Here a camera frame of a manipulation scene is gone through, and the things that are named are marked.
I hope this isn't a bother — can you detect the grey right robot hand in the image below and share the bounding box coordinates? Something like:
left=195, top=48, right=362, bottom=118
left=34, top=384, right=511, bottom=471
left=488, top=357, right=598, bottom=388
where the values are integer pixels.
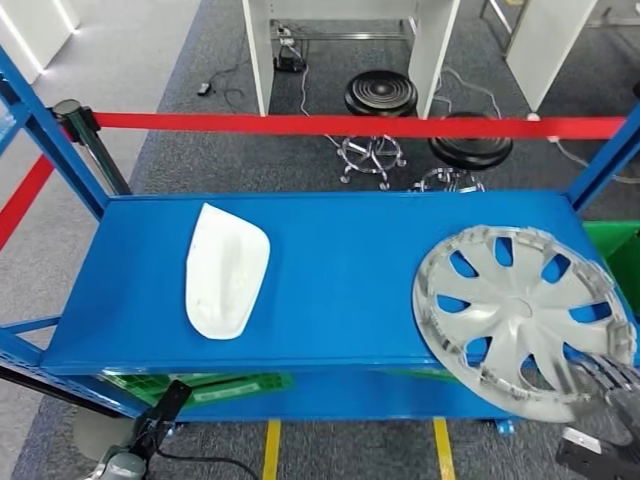
left=565, top=354, right=640, bottom=445

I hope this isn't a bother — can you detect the silver plastic wheel hubcap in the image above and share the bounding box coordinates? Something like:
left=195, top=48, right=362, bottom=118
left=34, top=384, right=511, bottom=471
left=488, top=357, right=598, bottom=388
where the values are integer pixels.
left=411, top=225, right=638, bottom=425

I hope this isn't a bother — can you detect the blue metal shelf rack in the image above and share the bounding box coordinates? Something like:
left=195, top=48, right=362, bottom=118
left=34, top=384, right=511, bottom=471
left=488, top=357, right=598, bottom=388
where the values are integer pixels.
left=0, top=42, right=640, bottom=439

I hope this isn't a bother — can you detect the green open plastic crate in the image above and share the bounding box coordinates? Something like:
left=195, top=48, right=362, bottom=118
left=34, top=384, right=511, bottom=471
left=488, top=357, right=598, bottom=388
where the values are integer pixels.
left=582, top=220, right=640, bottom=319

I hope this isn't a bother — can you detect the black round stool chrome base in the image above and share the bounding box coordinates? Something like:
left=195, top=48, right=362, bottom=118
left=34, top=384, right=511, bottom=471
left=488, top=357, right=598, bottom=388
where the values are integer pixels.
left=337, top=69, right=419, bottom=193
left=412, top=112, right=515, bottom=195

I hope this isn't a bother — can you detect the white desk panel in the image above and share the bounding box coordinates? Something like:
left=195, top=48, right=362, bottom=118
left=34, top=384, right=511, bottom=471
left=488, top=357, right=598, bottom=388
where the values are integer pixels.
left=505, top=0, right=598, bottom=113

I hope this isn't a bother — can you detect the long red barrier belt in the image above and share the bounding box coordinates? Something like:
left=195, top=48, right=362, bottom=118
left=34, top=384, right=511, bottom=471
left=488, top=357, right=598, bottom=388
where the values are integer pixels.
left=92, top=111, right=629, bottom=142

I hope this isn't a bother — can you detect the white plastic mirror cover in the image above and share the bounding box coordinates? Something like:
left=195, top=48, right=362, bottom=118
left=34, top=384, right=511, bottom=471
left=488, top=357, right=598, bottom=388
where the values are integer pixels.
left=185, top=202, right=272, bottom=342

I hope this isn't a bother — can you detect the black device box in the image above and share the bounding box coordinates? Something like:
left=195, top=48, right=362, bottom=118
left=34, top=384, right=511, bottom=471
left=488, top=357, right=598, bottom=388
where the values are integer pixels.
left=273, top=46, right=307, bottom=74

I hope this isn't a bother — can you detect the black chrome barrier stanchion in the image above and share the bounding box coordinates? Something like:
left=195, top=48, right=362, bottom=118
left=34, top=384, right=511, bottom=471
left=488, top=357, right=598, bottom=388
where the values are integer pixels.
left=51, top=99, right=134, bottom=198

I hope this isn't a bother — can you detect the short red barrier belt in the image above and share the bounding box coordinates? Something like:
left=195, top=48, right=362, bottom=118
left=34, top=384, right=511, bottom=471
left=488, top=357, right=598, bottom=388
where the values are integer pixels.
left=0, top=154, right=55, bottom=253

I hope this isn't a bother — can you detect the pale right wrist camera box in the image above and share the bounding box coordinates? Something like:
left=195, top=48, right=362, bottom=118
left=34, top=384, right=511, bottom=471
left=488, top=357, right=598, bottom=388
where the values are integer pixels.
left=562, top=427, right=604, bottom=458

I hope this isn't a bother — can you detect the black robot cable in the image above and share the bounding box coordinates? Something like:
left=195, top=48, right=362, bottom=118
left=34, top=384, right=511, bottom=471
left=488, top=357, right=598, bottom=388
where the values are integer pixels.
left=155, top=447, right=261, bottom=480

